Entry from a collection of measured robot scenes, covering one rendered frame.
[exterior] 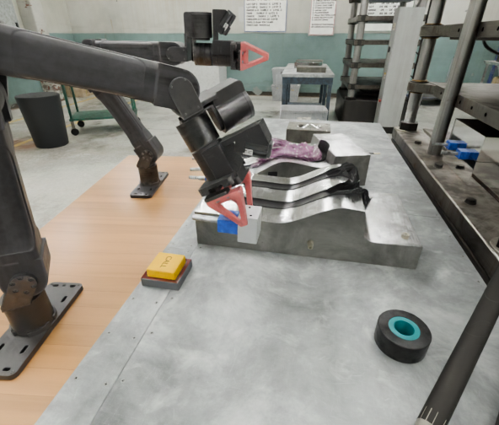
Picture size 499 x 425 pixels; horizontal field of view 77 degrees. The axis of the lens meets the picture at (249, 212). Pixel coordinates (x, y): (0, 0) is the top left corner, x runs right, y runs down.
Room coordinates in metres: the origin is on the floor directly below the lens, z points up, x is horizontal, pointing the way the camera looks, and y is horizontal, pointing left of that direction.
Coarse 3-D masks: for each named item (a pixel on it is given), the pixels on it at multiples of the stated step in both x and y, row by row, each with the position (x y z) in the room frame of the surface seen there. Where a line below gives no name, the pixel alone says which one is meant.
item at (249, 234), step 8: (248, 208) 0.52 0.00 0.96; (256, 208) 0.52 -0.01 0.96; (192, 216) 0.52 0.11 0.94; (200, 216) 0.52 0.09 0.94; (208, 216) 0.52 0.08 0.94; (224, 216) 0.51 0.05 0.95; (248, 216) 0.49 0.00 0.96; (256, 216) 0.49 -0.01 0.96; (224, 224) 0.49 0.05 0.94; (232, 224) 0.49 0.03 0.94; (248, 224) 0.48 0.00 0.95; (256, 224) 0.48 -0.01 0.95; (224, 232) 0.49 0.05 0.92; (232, 232) 0.49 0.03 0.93; (240, 232) 0.48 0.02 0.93; (248, 232) 0.48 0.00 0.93; (256, 232) 0.48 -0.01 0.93; (240, 240) 0.48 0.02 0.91; (248, 240) 0.48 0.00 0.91; (256, 240) 0.48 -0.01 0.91
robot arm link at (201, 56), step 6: (192, 42) 0.96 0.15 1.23; (198, 42) 0.97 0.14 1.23; (192, 48) 0.96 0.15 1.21; (198, 48) 0.95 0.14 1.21; (204, 48) 0.95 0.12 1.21; (210, 48) 0.95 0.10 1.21; (192, 54) 0.97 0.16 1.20; (198, 54) 0.95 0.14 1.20; (204, 54) 0.94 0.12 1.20; (210, 54) 0.94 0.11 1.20; (192, 60) 0.97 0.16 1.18; (198, 60) 0.95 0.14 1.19; (204, 60) 0.95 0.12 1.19; (210, 60) 0.95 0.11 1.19
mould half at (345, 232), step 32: (256, 192) 0.74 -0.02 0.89; (288, 192) 0.75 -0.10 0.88; (288, 224) 0.59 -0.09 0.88; (320, 224) 0.58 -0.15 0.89; (352, 224) 0.57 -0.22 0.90; (384, 224) 0.63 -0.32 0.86; (320, 256) 0.58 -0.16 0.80; (352, 256) 0.56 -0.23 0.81; (384, 256) 0.55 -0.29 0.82; (416, 256) 0.54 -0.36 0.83
